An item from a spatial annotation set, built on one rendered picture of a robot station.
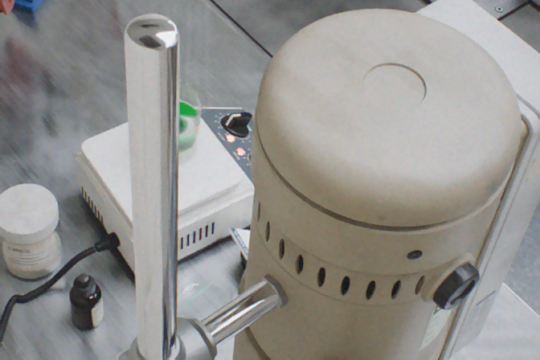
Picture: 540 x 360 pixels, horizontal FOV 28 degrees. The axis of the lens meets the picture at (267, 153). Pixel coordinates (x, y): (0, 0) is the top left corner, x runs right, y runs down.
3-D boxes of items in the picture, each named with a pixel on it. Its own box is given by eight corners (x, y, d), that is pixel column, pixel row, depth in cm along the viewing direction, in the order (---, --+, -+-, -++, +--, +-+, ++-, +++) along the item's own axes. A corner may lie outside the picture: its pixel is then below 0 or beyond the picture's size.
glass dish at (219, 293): (208, 272, 108) (209, 260, 107) (243, 311, 106) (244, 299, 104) (163, 302, 106) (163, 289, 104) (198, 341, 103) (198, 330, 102)
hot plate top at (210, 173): (183, 103, 112) (183, 97, 111) (247, 184, 106) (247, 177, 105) (77, 148, 107) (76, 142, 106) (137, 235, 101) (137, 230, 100)
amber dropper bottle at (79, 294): (71, 331, 103) (66, 292, 98) (71, 304, 105) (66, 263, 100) (104, 329, 104) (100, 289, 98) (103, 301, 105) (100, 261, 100)
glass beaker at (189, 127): (135, 155, 106) (132, 100, 100) (164, 119, 109) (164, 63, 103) (188, 180, 105) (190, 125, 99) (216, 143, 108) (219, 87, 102)
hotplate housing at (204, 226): (240, 121, 121) (244, 71, 115) (307, 203, 115) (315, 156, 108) (57, 202, 112) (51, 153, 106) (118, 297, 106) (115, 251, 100)
